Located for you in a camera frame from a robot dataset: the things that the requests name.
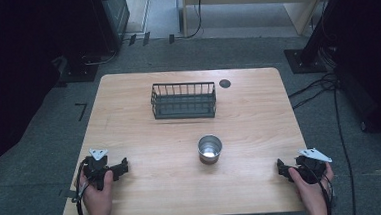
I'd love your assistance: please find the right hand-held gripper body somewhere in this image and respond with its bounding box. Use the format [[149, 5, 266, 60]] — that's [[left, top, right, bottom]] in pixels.
[[293, 146, 335, 186]]

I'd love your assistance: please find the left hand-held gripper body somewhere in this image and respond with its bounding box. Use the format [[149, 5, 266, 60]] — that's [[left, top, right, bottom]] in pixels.
[[81, 146, 115, 192]]

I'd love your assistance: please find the person's right hand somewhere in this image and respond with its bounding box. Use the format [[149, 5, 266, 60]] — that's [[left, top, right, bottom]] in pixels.
[[287, 161, 337, 215]]

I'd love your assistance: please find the person's left hand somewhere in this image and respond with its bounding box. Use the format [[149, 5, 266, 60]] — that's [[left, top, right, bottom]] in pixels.
[[78, 169, 117, 215]]

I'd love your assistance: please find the metal cup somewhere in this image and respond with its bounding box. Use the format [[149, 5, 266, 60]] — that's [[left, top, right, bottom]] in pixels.
[[196, 134, 224, 166]]

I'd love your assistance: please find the round black table grommet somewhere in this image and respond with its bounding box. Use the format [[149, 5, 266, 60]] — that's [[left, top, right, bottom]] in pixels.
[[218, 78, 232, 90]]

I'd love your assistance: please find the black curtain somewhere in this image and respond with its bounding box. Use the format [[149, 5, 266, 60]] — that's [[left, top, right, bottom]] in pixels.
[[0, 0, 116, 177], [318, 0, 381, 150]]

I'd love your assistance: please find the dark equipment cabinet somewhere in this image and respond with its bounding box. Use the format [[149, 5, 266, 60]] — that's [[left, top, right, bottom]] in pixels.
[[100, 0, 133, 56]]

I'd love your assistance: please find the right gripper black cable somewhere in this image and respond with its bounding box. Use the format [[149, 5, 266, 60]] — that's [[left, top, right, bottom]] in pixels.
[[310, 165, 338, 215]]

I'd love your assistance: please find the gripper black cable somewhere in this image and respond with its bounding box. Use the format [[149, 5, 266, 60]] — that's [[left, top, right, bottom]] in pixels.
[[68, 158, 93, 215], [310, 165, 338, 215]]

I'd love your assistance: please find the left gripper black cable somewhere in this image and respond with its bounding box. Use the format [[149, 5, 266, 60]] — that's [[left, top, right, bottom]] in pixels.
[[68, 158, 93, 215]]

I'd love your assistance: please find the black floor cable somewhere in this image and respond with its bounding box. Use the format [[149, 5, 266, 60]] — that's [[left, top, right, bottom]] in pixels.
[[330, 77, 358, 215], [286, 71, 341, 112]]

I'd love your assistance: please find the black wire basket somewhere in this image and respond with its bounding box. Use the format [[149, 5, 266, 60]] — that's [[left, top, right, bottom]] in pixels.
[[149, 79, 219, 122]]

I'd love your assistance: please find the black stand base plate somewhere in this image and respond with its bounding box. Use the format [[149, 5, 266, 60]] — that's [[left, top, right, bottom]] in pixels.
[[56, 52, 101, 86], [283, 46, 330, 76]]

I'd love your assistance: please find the black hanging cable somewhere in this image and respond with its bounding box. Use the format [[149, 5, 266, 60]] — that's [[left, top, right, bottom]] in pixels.
[[181, 0, 206, 40]]

